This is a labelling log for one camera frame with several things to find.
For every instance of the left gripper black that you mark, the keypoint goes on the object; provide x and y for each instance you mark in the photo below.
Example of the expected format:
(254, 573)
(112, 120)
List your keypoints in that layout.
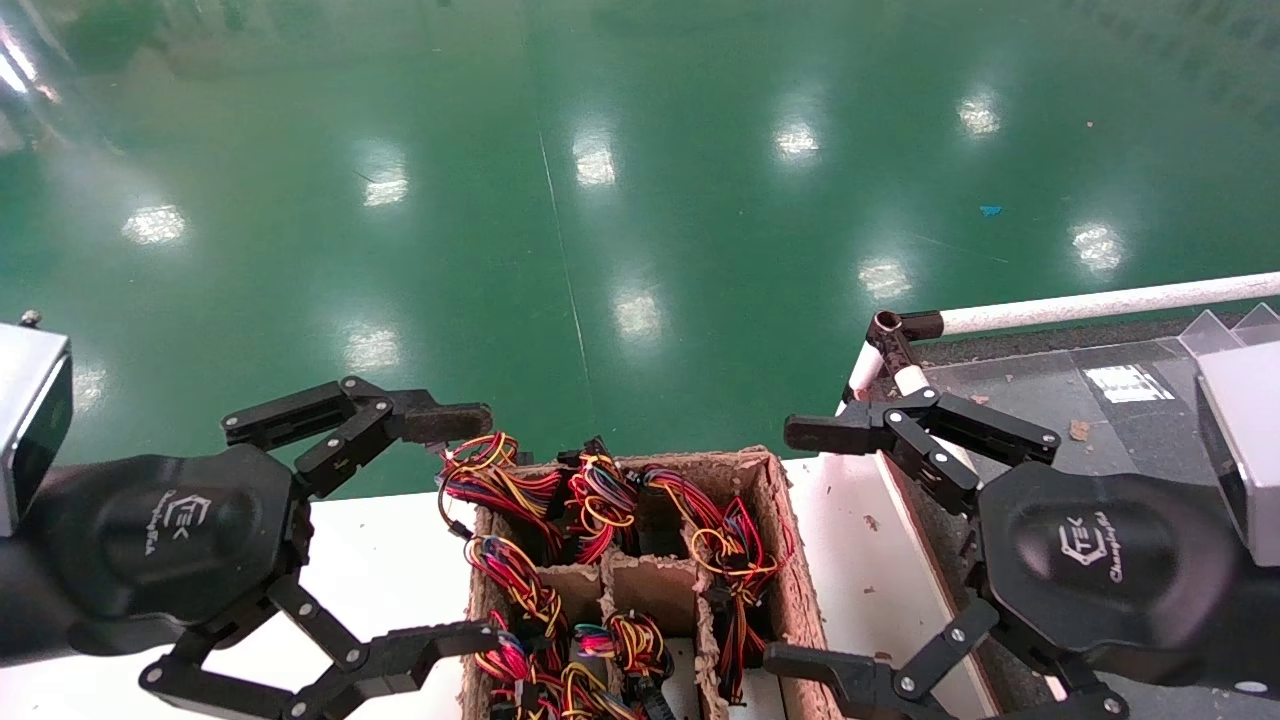
(170, 530)

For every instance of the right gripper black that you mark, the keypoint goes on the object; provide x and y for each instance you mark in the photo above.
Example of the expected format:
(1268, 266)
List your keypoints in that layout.
(1090, 560)

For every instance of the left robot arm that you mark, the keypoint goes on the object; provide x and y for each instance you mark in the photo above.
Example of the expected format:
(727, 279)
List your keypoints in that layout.
(15, 610)

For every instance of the black pipe connector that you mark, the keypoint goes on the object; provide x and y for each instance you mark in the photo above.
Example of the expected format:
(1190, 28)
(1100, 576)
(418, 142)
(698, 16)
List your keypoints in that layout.
(895, 335)

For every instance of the small brown cardboard scrap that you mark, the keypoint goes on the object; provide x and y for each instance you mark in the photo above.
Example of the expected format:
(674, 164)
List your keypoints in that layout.
(1079, 430)

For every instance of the brown cardboard divider box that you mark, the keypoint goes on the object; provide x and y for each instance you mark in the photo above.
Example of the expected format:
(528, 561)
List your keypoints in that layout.
(650, 590)

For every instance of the white printed label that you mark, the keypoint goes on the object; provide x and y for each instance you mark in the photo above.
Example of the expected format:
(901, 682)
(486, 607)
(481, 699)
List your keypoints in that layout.
(1130, 383)

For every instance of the clear plastic divider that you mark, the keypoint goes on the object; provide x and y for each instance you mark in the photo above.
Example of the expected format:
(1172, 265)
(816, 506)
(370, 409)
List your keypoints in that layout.
(1205, 335)
(1258, 318)

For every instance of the short white frame pipe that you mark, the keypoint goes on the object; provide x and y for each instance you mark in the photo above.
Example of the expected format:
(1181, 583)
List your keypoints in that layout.
(866, 370)

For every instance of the white crosswise frame pipe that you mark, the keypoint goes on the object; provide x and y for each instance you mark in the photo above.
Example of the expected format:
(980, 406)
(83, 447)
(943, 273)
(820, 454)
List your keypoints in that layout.
(1100, 305)

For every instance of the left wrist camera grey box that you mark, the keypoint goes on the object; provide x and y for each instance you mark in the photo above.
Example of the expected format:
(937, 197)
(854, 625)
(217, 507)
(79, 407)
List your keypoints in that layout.
(30, 420)

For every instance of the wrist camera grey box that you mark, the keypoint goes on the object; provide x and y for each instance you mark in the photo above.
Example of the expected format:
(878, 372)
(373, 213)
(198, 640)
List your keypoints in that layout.
(1245, 440)
(30, 420)

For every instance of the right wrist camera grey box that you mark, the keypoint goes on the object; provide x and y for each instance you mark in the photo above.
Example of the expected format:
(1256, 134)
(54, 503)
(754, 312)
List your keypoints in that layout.
(1245, 440)

